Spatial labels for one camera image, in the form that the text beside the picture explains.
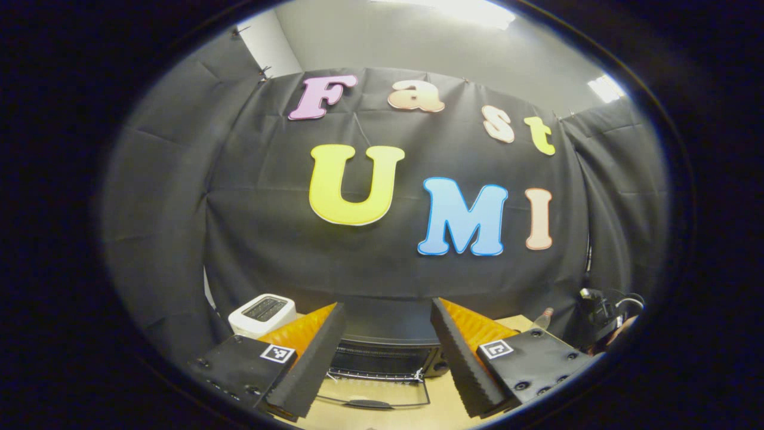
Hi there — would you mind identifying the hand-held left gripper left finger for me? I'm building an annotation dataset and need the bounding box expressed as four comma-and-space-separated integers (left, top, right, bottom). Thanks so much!
186, 302, 348, 422

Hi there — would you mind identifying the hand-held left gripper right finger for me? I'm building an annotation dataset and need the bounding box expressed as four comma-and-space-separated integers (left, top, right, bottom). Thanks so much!
430, 297, 599, 419

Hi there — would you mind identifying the black electric oven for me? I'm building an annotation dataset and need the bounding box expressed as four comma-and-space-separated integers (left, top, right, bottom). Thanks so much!
315, 327, 452, 413

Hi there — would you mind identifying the white toaster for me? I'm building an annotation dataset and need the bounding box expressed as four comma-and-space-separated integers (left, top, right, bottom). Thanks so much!
229, 293, 298, 340

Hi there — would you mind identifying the black backdrop cloth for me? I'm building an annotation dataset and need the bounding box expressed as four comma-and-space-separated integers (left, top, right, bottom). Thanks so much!
101, 30, 672, 359

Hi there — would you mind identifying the small ceiling light panel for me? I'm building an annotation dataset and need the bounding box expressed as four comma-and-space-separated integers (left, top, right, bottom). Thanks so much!
587, 74, 627, 104

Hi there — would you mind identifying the large ceiling light panel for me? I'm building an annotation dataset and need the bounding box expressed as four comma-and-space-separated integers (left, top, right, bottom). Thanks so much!
370, 0, 517, 30

